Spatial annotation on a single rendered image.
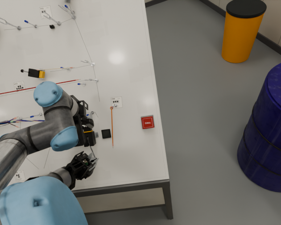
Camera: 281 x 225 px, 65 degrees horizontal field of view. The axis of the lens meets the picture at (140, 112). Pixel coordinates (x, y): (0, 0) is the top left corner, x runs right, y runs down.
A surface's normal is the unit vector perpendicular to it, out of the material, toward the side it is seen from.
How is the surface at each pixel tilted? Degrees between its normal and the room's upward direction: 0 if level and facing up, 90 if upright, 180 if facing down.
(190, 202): 0
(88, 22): 46
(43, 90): 21
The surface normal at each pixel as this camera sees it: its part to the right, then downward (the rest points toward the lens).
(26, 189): -0.22, -0.88
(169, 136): -0.15, -0.63
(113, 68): -0.05, 0.12
